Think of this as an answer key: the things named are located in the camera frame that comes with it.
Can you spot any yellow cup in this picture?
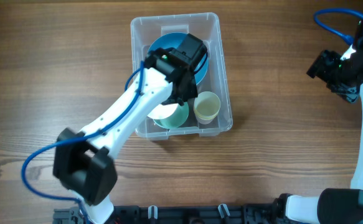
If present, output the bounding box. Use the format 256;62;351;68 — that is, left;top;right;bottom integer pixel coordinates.
193;91;221;124

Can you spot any mint green small bowl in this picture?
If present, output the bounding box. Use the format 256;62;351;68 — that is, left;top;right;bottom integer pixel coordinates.
154;103;189;129

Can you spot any dark blue bowl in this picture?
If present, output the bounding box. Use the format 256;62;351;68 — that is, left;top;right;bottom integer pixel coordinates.
148;32;209;84

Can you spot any pink small bowl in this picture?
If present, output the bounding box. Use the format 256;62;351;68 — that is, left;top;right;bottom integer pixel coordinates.
148;103;179;119

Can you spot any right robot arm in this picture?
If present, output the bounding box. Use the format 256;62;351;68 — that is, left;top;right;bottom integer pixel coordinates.
272;8;363;223

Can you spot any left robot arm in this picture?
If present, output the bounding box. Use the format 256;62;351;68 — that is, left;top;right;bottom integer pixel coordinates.
53;34;208;223

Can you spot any clear plastic storage container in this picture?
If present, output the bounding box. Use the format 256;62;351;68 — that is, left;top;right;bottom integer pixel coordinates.
130;12;233;141

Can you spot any left blue cable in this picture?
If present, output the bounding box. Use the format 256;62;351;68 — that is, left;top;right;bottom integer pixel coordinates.
21;60;146;224

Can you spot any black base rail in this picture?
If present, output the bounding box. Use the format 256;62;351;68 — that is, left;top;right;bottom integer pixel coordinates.
52;203;294;224

